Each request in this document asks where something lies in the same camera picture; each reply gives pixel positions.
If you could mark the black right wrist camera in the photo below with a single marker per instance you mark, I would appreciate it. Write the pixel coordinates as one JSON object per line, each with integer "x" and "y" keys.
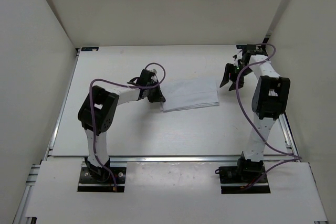
{"x": 254, "y": 49}

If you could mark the blue left corner label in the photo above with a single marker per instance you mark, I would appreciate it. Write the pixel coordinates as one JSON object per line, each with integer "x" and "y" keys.
{"x": 89, "y": 48}

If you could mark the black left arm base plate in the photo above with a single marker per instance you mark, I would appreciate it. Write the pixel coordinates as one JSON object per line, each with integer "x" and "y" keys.
{"x": 88, "y": 183}

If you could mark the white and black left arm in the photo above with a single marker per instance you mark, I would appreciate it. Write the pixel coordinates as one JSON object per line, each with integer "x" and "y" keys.
{"x": 97, "y": 113}

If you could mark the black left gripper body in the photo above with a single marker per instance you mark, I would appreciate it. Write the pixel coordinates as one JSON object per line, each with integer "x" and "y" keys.
{"x": 150, "y": 94}

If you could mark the white skirt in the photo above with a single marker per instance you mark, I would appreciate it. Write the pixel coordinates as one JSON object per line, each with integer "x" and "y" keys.
{"x": 189, "y": 94}

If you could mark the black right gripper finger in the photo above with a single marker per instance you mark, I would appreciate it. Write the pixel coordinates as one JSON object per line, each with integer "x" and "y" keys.
{"x": 229, "y": 75}
{"x": 236, "y": 82}

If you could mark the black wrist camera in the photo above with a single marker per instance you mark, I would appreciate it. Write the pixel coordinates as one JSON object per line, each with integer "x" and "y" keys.
{"x": 147, "y": 78}
{"x": 254, "y": 49}

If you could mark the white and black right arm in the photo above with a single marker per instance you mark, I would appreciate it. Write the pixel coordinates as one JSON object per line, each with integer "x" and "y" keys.
{"x": 268, "y": 104}

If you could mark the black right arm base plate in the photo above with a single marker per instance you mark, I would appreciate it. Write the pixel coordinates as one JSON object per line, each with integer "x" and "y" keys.
{"x": 233, "y": 183}

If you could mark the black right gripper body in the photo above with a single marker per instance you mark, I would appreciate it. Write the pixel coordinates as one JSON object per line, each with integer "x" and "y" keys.
{"x": 239, "y": 68}

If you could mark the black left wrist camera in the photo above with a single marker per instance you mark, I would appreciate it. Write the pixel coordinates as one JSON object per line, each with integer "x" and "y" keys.
{"x": 147, "y": 78}

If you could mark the aluminium front table rail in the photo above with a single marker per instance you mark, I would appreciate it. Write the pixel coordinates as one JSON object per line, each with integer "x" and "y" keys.
{"x": 183, "y": 158}

